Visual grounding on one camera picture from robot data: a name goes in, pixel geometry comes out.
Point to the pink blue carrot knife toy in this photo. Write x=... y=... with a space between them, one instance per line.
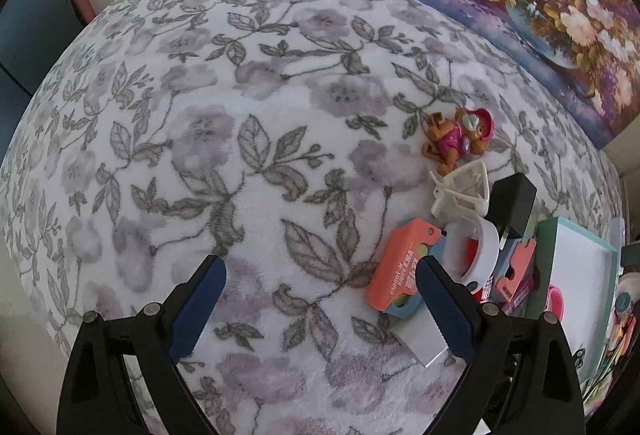
x=512 y=265

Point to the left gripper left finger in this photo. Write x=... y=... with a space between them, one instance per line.
x=97 y=395

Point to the teal white box lid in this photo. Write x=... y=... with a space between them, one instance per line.
x=584 y=268

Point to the white tape roll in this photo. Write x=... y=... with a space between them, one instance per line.
x=457 y=234

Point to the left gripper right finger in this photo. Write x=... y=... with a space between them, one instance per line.
x=519 y=376

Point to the pink puppy toy figure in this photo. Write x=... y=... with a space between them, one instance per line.
x=468 y=133

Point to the orange carrot knife toy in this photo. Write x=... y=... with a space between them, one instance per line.
x=392 y=288

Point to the white slotted plastic holder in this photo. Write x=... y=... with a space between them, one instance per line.
x=463 y=191

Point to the white power adapter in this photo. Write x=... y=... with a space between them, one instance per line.
x=421 y=336

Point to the floral patterned blanket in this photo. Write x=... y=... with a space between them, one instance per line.
x=284 y=136

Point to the white device with led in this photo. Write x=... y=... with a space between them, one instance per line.
x=618 y=236

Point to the black power adapter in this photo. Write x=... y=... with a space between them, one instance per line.
x=511 y=202

